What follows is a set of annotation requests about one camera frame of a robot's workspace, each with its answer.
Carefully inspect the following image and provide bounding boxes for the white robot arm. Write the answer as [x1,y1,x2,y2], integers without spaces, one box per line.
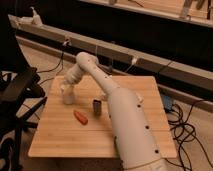
[61,52,168,171]

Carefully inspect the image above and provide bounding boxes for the dark grey eraser block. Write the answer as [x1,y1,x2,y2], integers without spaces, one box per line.
[93,99,102,116]

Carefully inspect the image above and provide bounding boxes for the orange carrot toy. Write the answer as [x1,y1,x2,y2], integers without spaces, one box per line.
[74,111,88,125]

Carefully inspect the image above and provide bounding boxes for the white tube bottle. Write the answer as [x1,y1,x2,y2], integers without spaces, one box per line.
[100,94,107,101]

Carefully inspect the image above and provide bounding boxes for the wooden table board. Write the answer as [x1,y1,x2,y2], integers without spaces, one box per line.
[28,76,177,158]

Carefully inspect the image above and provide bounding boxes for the black chair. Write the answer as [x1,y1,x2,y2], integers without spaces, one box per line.
[0,68,47,171]

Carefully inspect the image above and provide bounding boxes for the white sponge block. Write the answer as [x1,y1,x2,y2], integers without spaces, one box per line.
[137,95,144,103]

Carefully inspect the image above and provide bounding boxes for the white spray bottle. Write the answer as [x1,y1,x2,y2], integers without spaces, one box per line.
[30,7,43,27]

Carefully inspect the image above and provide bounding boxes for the blue box on floor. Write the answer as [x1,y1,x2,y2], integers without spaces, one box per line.
[161,94,173,112]

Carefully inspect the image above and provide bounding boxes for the grey metal rail beam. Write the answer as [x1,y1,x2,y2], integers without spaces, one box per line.
[9,15,213,91]

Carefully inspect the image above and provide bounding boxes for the black floor cables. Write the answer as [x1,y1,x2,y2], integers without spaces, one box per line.
[165,104,213,171]

